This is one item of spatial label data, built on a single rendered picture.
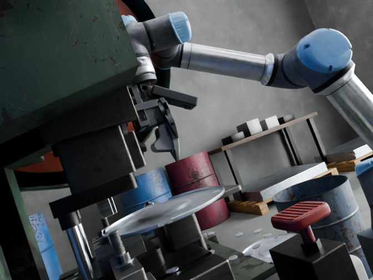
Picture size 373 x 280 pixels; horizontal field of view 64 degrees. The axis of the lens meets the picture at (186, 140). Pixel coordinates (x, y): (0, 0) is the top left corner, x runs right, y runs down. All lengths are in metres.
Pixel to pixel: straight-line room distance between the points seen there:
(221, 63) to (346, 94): 0.33
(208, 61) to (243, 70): 0.11
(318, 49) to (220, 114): 3.80
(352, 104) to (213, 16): 4.45
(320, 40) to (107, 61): 0.52
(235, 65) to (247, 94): 3.99
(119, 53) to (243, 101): 4.31
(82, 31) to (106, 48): 0.05
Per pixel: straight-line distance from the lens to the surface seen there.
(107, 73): 0.52
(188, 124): 4.32
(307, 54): 0.80
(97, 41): 0.55
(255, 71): 0.91
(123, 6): 1.22
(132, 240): 0.62
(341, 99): 0.85
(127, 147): 0.64
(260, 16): 5.63
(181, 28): 0.76
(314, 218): 0.42
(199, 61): 0.87
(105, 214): 0.66
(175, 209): 0.64
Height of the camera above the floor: 0.88
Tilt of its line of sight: 3 degrees up
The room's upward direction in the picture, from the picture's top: 20 degrees counter-clockwise
